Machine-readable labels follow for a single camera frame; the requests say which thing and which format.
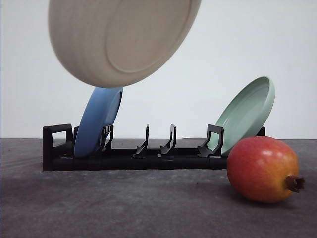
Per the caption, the white plate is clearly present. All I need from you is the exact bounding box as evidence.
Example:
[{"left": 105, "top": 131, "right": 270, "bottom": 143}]
[{"left": 48, "top": 0, "right": 202, "bottom": 88}]

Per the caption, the red pomegranate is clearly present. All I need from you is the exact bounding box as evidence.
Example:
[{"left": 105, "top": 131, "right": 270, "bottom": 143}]
[{"left": 227, "top": 135, "right": 305, "bottom": 203}]

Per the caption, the blue plate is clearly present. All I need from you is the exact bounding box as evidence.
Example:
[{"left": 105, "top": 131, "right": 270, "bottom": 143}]
[{"left": 74, "top": 87, "right": 123, "bottom": 157}]

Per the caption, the green plate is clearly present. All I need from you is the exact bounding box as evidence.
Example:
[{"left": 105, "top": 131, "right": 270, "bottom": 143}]
[{"left": 208, "top": 76, "right": 275, "bottom": 155}]

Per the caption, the black plate rack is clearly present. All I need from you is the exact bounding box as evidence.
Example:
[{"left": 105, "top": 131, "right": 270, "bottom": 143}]
[{"left": 42, "top": 124, "right": 228, "bottom": 171}]

